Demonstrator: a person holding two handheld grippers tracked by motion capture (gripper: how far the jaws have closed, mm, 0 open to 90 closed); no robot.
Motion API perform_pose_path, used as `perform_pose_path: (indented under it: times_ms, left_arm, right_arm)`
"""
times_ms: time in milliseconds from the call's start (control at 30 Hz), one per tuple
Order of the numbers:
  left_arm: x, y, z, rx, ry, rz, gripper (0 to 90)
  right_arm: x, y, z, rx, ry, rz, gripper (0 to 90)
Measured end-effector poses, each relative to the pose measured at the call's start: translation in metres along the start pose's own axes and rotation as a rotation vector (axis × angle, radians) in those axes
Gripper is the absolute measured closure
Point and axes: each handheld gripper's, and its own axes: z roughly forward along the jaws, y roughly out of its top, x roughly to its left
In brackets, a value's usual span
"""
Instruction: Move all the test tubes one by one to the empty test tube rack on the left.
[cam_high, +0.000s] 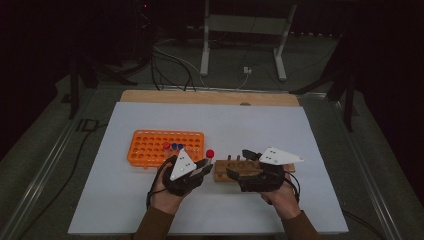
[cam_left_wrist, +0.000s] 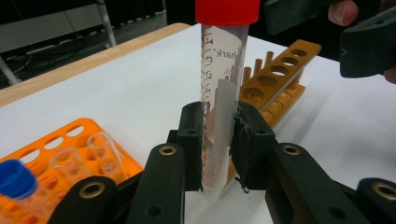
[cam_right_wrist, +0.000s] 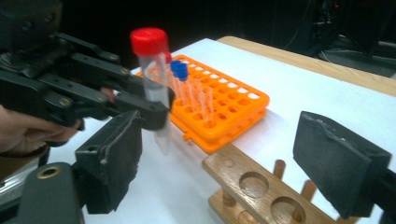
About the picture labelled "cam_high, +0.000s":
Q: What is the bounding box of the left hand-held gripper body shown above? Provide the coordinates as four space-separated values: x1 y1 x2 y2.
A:
162 148 204 197

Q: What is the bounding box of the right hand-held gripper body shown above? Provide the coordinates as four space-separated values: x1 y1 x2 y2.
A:
239 146 305 194

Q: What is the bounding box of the wooden test tube rack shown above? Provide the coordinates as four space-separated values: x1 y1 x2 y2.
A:
213 154 296 183

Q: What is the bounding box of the orange test tube rack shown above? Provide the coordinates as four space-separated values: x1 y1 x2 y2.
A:
126 129 205 170

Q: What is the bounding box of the person's right hand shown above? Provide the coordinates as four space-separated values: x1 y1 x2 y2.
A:
260 176 302 220

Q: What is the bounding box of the person's left hand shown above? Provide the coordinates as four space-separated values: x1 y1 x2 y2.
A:
151 166 188 216

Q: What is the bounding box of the white table sheet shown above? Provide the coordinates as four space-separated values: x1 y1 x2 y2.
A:
67 101 349 235

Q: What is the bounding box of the black tripod stand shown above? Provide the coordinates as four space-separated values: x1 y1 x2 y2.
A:
66 46 138 120
289 33 359 133

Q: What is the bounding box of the white metal stand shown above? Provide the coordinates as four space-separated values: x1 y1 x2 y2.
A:
199 0 298 82

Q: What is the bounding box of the dark equipment with red light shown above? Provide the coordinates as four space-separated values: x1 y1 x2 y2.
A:
132 0 155 64

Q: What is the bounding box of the right hand-held gripper black cable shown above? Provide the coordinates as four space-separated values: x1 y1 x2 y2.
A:
283 171 301 203

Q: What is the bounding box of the white plug cable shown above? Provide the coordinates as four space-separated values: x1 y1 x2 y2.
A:
234 73 250 90

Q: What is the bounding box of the white floor cable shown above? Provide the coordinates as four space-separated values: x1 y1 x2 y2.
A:
153 38 209 88

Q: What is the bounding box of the short black floor cable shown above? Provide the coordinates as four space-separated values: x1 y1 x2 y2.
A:
341 209 385 240

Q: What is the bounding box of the long black floor cable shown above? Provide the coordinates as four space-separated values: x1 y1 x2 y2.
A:
18 123 108 240

